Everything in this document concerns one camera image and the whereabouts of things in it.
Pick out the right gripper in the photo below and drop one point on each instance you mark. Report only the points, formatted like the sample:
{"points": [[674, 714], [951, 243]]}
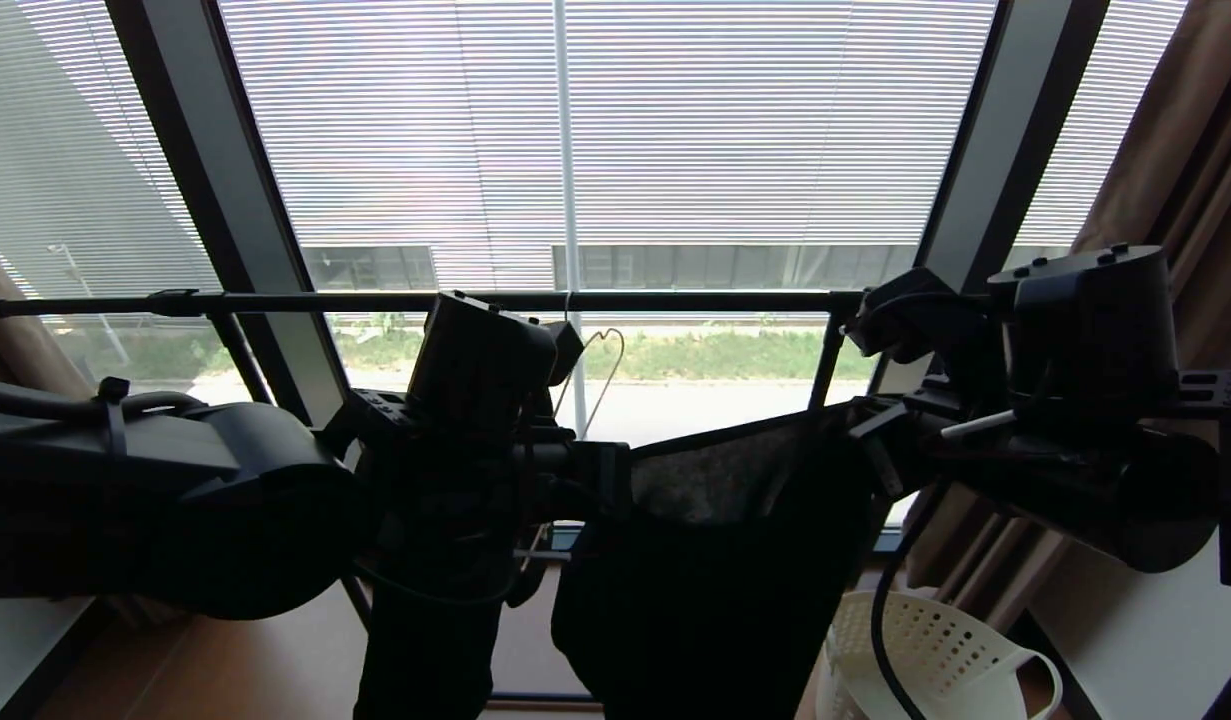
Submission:
{"points": [[895, 440]]}

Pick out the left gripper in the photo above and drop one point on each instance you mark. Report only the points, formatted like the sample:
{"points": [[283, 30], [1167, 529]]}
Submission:
{"points": [[575, 480]]}

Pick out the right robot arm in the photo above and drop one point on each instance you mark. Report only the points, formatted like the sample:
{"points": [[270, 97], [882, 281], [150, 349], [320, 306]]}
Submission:
{"points": [[1085, 340]]}

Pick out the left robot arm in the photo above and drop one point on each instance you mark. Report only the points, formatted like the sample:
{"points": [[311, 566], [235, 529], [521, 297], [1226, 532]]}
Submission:
{"points": [[175, 500]]}

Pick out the white laundry basket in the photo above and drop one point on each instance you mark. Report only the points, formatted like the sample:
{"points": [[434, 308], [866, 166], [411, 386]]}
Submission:
{"points": [[935, 650]]}

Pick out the black clothes rack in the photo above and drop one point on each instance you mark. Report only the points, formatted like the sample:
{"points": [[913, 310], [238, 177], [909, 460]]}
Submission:
{"points": [[375, 301]]}

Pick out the brown curtain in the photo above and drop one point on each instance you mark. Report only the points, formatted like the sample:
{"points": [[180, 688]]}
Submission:
{"points": [[15, 340], [1175, 150]]}

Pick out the window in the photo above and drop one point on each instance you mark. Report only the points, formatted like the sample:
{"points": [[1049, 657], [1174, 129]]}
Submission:
{"points": [[225, 200]]}

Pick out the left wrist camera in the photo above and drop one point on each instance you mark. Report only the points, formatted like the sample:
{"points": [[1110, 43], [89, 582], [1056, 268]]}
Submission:
{"points": [[567, 350]]}

